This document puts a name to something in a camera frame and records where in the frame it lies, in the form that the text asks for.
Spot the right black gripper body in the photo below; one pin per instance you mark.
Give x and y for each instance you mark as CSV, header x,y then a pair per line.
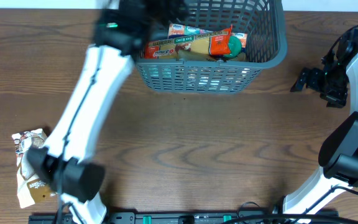
x,y
312,79

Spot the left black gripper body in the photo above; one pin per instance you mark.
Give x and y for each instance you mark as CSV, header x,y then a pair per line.
x,y
151,9

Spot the colourful tissue pack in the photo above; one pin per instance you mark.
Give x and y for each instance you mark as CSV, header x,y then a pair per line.
x,y
178,30

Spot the gold foil snack bag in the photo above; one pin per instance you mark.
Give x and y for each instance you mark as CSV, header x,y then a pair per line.
x,y
192,56

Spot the spaghetti pasta packet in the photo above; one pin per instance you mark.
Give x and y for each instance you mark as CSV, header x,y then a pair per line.
x,y
212,43

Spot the green lid jar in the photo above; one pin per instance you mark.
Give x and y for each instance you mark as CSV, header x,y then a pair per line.
x,y
235,47

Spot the white tan pouch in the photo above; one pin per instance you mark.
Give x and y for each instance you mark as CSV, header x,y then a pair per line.
x,y
30,188

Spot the teal snack packet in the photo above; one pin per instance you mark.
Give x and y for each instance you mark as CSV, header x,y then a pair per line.
x,y
160,74

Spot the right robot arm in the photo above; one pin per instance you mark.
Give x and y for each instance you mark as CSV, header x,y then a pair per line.
x,y
338,157

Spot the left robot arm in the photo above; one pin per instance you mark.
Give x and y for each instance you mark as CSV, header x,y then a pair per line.
x,y
64,162

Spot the grey plastic basket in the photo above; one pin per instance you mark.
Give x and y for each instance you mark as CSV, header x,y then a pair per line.
x,y
263,22

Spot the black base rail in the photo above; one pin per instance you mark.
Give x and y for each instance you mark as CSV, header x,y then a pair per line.
x,y
172,218

